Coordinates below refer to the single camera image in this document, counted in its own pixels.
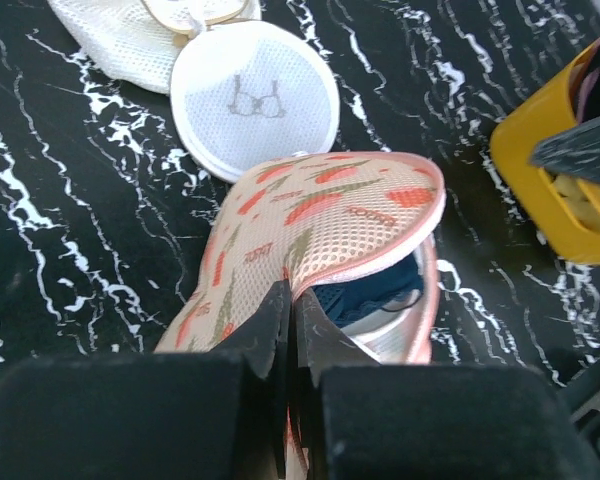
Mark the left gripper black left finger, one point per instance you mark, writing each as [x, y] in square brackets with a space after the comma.
[214, 415]

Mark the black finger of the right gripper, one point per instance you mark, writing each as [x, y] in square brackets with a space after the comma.
[574, 152]

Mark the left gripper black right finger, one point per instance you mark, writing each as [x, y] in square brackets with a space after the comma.
[363, 420]

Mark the navy blue lace bra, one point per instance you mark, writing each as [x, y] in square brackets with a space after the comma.
[348, 302]

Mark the pink floral mesh laundry bag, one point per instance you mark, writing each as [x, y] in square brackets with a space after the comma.
[316, 220]

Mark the round white mesh laundry bag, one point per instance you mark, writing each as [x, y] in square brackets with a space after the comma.
[250, 93]

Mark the cream mesh laundry bag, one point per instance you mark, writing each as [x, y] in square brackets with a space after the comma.
[139, 41]

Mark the pink garment in basket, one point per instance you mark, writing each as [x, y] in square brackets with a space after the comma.
[592, 85]

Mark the yellow plastic basket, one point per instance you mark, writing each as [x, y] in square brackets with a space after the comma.
[566, 212]

